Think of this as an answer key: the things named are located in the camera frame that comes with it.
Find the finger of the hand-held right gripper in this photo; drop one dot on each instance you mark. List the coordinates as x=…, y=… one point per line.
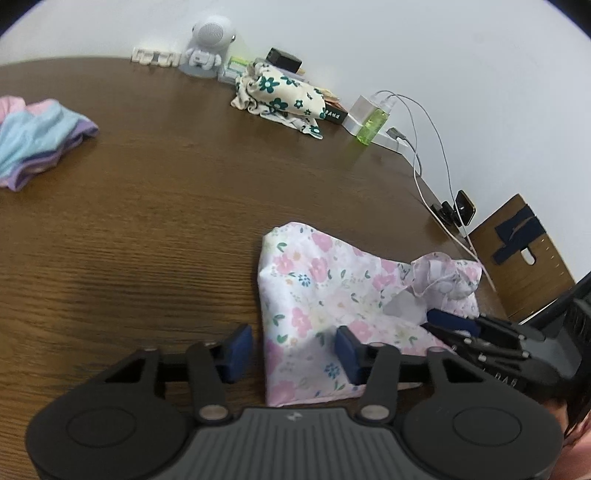
x=443, y=334
x=450, y=321

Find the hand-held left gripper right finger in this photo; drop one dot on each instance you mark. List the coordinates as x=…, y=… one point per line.
x=348, y=353

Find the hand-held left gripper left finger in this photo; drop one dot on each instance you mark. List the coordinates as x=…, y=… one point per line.
x=238, y=353

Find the pink floral garment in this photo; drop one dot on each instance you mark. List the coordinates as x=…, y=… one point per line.
x=323, y=300

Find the person's right hand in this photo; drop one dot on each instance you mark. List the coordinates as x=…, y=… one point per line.
x=570, y=434

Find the cardboard box with dark tape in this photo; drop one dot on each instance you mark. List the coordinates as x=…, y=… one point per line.
x=521, y=272

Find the black phone clip holder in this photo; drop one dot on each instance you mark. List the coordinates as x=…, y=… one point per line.
x=455, y=208

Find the white power strip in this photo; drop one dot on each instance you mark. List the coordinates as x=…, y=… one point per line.
x=383, y=136

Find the green liquid bottle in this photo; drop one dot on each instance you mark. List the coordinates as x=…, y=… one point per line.
x=374, y=123

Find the white charger block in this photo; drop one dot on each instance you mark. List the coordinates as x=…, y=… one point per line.
x=362, y=110

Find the green floral cream cloth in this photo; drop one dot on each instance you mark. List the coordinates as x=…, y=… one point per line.
x=277, y=94

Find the pastel striped cloth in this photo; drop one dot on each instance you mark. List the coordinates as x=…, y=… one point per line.
x=37, y=134

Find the small black box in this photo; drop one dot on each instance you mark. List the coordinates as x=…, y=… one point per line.
x=284, y=59

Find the white robot figure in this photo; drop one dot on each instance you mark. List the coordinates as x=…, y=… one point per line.
x=205, y=44

